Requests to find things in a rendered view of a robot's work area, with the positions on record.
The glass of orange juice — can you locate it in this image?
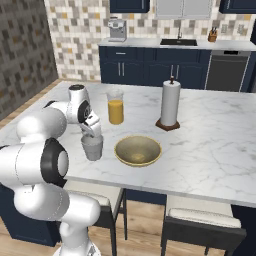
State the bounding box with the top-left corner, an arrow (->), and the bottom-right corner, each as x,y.
106,88 -> 125,126

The black sink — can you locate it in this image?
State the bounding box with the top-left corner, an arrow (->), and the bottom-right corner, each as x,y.
159,38 -> 199,47

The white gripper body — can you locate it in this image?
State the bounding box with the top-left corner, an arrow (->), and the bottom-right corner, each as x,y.
81,114 -> 103,139

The dark grey dishwasher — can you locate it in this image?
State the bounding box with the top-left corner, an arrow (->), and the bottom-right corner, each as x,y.
204,49 -> 252,93

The wooden knife block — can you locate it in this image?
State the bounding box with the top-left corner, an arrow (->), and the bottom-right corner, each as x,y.
207,27 -> 219,43

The yellow-rimmed ice bowl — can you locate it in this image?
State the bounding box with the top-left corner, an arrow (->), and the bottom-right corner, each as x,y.
113,134 -> 164,168

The navy wall cupboard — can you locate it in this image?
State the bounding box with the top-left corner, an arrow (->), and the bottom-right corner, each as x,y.
109,0 -> 151,14
218,0 -> 256,15

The paper towel roll on holder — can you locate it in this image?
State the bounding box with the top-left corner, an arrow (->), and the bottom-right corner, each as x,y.
155,75 -> 182,132

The silver coffee machine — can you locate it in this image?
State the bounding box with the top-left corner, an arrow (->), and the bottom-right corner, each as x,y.
107,17 -> 128,43

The clear glass cup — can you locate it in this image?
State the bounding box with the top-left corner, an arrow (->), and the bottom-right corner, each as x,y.
80,134 -> 104,162

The pale grey wall cupboard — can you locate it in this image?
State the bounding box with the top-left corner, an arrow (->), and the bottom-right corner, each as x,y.
154,0 -> 215,20

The navy lower cupboard run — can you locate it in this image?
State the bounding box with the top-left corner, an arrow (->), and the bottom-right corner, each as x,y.
98,45 -> 213,90

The silver tap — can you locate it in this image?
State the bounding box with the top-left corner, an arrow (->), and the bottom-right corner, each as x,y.
176,24 -> 184,41

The navy island cabinet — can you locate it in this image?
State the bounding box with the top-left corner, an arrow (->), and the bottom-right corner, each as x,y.
0,183 -> 62,248

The black stool with cream seat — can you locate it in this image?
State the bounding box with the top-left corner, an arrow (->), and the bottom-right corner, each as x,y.
62,179 -> 129,256
160,194 -> 248,256

